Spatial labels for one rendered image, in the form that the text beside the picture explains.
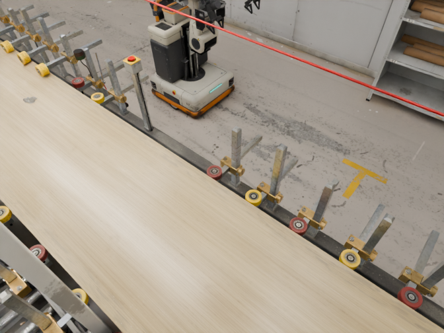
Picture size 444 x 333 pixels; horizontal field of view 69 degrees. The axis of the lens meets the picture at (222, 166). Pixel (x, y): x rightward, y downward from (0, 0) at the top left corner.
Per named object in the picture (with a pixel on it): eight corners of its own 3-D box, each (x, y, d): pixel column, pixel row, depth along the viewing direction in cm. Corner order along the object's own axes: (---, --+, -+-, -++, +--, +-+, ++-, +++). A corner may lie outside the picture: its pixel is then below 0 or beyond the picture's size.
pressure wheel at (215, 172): (222, 189, 173) (222, 176, 164) (207, 189, 173) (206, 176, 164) (222, 178, 178) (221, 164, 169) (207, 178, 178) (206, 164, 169)
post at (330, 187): (308, 234, 173) (329, 179, 137) (314, 238, 172) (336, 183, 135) (304, 239, 171) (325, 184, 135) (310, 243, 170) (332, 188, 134)
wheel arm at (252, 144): (257, 138, 195) (258, 133, 192) (261, 141, 194) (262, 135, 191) (210, 182, 174) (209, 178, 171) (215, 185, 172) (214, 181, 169)
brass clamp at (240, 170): (226, 160, 184) (226, 154, 180) (245, 172, 179) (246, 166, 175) (219, 166, 181) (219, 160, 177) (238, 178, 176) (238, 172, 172)
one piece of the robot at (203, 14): (191, 27, 272) (189, 0, 256) (213, 15, 286) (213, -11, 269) (206, 33, 265) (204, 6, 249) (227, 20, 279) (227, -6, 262)
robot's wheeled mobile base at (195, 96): (150, 94, 352) (146, 74, 333) (191, 69, 383) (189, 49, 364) (195, 121, 323) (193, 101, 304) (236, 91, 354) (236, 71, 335)
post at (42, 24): (66, 74, 264) (40, 16, 228) (69, 76, 263) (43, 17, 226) (62, 76, 263) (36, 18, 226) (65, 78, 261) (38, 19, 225)
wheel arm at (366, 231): (376, 206, 165) (380, 201, 162) (383, 210, 164) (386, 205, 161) (337, 270, 144) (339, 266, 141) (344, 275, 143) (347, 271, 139)
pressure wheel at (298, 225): (301, 246, 151) (306, 234, 142) (285, 241, 153) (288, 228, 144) (304, 231, 156) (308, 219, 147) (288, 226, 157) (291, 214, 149)
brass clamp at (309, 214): (302, 209, 165) (304, 204, 161) (326, 224, 159) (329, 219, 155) (296, 217, 162) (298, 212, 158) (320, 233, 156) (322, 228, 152)
